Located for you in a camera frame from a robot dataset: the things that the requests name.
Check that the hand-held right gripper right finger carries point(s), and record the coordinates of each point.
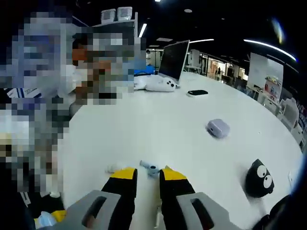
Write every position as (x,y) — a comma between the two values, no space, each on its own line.
(175,191)

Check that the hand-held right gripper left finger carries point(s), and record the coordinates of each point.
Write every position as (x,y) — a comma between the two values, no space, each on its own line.
(124,191)

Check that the white earbud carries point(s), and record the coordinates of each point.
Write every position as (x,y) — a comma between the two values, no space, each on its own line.
(115,167)

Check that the purple earbud case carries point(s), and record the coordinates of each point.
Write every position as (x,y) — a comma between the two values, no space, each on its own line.
(218,128)

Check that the black googly-eyed earbud case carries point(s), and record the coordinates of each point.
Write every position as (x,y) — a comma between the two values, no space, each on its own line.
(254,187)

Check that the white table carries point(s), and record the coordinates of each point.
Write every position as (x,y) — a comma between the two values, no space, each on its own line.
(156,131)

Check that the black phone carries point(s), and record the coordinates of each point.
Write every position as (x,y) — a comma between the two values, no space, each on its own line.
(197,92)

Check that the white game controller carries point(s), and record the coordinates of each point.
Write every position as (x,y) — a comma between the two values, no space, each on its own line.
(156,85)

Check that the blue box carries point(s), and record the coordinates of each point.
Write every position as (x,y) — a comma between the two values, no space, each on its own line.
(151,70)

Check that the open laptop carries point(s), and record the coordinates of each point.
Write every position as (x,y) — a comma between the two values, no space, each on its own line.
(172,60)

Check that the white office chair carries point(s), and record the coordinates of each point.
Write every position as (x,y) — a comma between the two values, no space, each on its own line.
(289,112)

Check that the colourful display shelf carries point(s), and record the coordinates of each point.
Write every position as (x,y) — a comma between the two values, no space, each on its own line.
(273,89)

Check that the straight ceiling light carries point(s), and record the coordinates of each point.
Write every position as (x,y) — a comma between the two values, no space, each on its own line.
(142,30)

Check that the white storage shelf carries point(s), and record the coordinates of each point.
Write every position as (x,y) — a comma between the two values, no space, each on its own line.
(135,24)

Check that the curved ceiling light strip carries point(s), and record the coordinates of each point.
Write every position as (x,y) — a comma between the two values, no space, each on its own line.
(273,47)

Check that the white storage bin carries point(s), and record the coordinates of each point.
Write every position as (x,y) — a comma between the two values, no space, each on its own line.
(124,13)
(108,15)

